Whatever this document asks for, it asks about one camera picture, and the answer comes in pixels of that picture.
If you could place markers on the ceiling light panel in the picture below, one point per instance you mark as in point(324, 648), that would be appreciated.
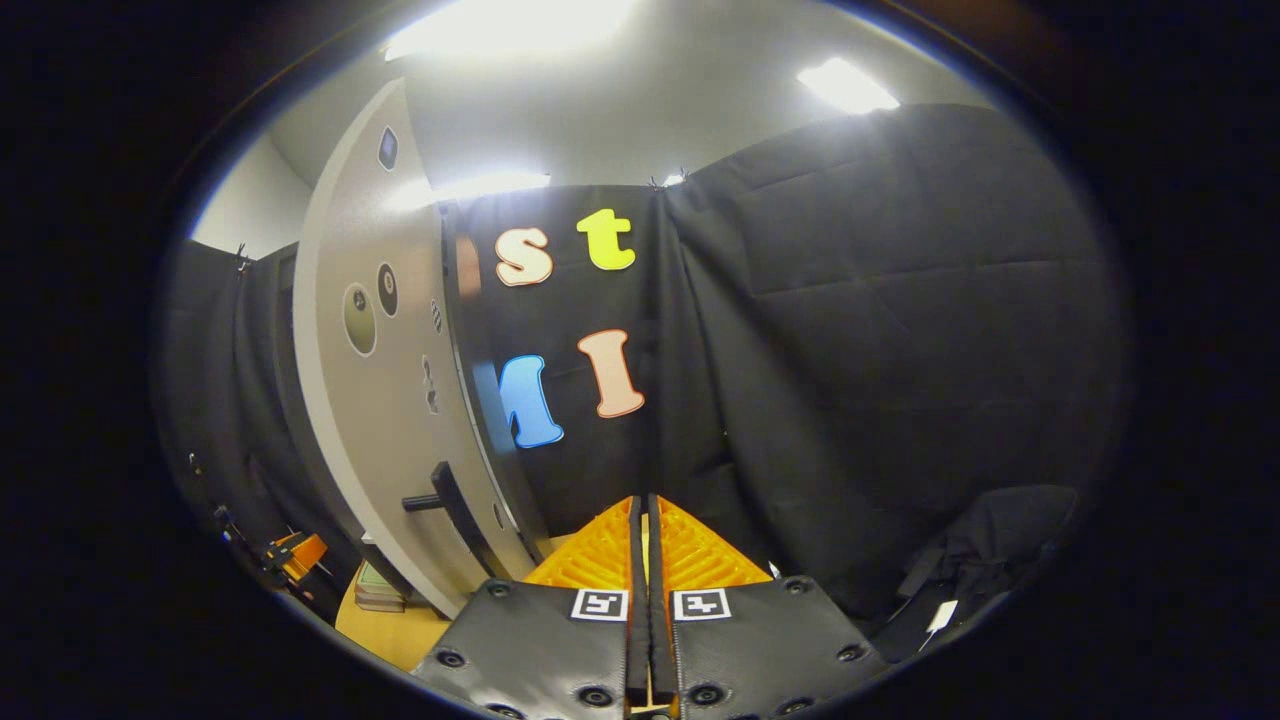
point(848, 86)
point(510, 25)
point(500, 183)

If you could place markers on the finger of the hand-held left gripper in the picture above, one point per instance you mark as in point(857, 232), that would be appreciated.
point(298, 557)

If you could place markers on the dark cloth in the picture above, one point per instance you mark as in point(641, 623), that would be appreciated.
point(1000, 540)

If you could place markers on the pale grey cabinet door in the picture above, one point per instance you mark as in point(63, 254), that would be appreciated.
point(380, 420)

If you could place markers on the green notebook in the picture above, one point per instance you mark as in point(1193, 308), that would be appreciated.
point(380, 577)

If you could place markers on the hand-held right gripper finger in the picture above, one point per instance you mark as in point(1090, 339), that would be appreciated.
point(658, 650)
point(636, 650)

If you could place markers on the black backdrop cloth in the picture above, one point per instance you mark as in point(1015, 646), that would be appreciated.
point(900, 330)

